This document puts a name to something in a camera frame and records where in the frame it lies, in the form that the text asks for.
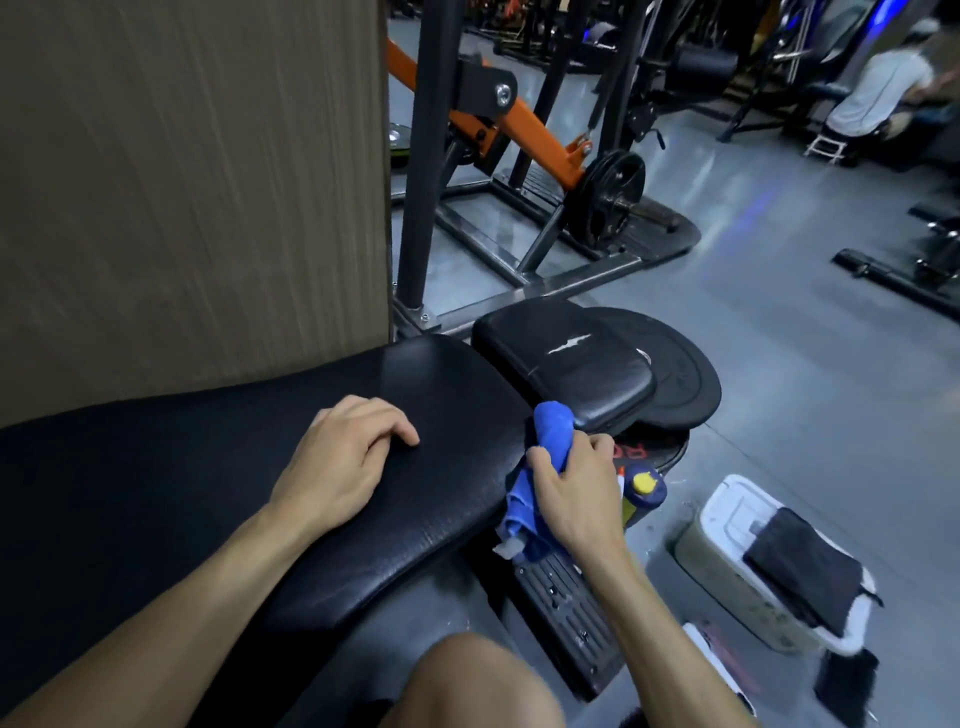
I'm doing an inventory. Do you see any long black bench pad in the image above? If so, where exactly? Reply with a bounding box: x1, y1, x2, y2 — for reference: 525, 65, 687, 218
0, 333, 543, 715

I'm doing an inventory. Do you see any person's right hand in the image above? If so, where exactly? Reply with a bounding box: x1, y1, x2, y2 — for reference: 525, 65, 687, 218
524, 431, 629, 561

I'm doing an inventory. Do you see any black steel machine frame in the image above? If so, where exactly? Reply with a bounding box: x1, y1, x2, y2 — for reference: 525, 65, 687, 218
388, 0, 703, 340

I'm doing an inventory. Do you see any black round weight plate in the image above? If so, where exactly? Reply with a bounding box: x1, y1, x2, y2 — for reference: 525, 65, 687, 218
583, 306, 723, 434

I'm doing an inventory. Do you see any black loaded weight plate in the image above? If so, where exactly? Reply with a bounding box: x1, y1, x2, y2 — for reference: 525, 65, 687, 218
563, 148, 648, 250

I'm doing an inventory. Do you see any blue cleaning cloth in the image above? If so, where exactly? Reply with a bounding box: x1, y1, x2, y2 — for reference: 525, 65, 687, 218
492, 400, 579, 565

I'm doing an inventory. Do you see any black brush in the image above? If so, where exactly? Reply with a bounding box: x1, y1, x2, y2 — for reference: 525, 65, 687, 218
813, 647, 881, 728

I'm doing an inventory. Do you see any black folded cloth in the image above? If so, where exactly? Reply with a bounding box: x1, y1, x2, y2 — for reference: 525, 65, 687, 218
741, 507, 885, 640

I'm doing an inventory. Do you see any black ribbed foot plate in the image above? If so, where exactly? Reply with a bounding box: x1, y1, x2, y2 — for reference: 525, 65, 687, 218
508, 551, 630, 704

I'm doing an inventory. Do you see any small black seat pad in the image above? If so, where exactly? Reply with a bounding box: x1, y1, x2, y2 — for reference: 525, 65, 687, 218
470, 297, 659, 437

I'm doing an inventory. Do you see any person's right forearm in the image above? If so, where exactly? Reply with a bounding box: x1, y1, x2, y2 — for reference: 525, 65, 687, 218
581, 536, 760, 728

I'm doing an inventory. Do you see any person's knee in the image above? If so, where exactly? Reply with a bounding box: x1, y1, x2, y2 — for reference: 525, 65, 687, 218
378, 632, 565, 728

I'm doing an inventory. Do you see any black floor machine base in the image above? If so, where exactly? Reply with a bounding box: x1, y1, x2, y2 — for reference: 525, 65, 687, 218
831, 201, 960, 325

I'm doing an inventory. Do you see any black background gym machine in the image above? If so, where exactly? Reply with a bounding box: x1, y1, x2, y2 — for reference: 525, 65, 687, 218
622, 0, 849, 145

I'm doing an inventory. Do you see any blue spray bottle yellow cap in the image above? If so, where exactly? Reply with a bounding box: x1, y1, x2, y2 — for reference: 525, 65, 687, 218
619, 462, 669, 531

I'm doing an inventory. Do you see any white plastic storage box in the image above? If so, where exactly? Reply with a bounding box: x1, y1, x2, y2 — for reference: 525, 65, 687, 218
672, 473, 879, 659

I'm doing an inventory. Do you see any black plate with red print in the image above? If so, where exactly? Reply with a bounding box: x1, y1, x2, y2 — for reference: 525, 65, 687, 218
606, 426, 690, 485

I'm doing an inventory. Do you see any person's left hand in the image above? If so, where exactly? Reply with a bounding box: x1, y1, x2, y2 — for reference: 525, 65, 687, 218
268, 395, 421, 539

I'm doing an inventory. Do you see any white flat object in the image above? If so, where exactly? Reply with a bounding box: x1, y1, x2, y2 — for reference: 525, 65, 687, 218
681, 621, 759, 717

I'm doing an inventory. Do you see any person's left forearm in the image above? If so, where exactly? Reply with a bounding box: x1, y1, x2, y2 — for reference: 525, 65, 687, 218
0, 498, 322, 728

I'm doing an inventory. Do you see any white step stool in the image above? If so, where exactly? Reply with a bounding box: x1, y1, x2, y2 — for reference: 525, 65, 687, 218
803, 134, 850, 165

